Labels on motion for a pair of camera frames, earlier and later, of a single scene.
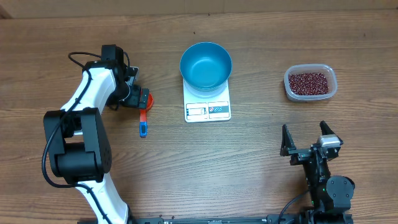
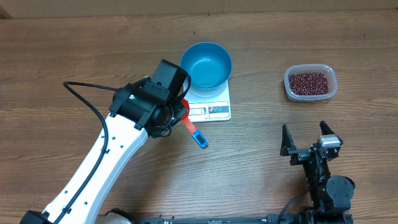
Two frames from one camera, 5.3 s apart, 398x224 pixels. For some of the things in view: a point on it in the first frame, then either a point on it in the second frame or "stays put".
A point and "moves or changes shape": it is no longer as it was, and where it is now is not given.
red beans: [311, 83] stays put
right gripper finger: [287, 142] stays put
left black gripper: [135, 98] → [180, 110]
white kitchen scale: [207, 109] stays put
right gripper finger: [327, 130] stays put
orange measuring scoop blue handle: [143, 119] moves or changes shape
